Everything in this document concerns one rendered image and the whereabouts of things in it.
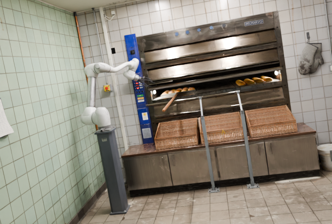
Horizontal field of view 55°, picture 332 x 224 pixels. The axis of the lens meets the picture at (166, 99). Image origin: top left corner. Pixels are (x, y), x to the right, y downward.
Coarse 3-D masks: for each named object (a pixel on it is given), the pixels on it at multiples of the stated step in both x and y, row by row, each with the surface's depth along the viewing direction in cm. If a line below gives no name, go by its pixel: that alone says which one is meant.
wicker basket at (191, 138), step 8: (176, 120) 454; (184, 120) 452; (192, 120) 449; (160, 128) 457; (168, 128) 455; (176, 128) 452; (184, 128) 450; (192, 128) 448; (160, 136) 451; (168, 136) 453; (176, 136) 409; (184, 136) 449; (192, 136) 447; (160, 144) 439; (168, 144) 431; (176, 144) 410; (184, 144) 409; (192, 144) 408
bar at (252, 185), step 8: (200, 96) 411; (208, 96) 410; (152, 104) 421; (160, 104) 421; (200, 104) 406; (240, 104) 393; (248, 144) 388; (208, 152) 396; (248, 152) 389; (208, 160) 397; (248, 160) 390; (248, 184) 400; (256, 184) 396; (208, 192) 396
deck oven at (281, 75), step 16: (240, 48) 434; (256, 48) 432; (144, 64) 455; (160, 64) 452; (272, 64) 440; (176, 80) 460; (224, 80) 600; (288, 96) 433; (208, 112) 450; (224, 112) 447
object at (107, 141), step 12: (108, 132) 368; (108, 144) 371; (108, 156) 373; (108, 168) 375; (120, 168) 384; (108, 180) 377; (120, 180) 378; (108, 192) 380; (120, 192) 377; (120, 204) 378
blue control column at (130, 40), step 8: (128, 40) 450; (136, 40) 452; (128, 48) 452; (136, 48) 450; (128, 56) 453; (136, 56) 451; (136, 72) 454; (144, 88) 455; (136, 104) 459; (144, 104) 458; (144, 112) 459; (144, 120) 461; (144, 128) 462
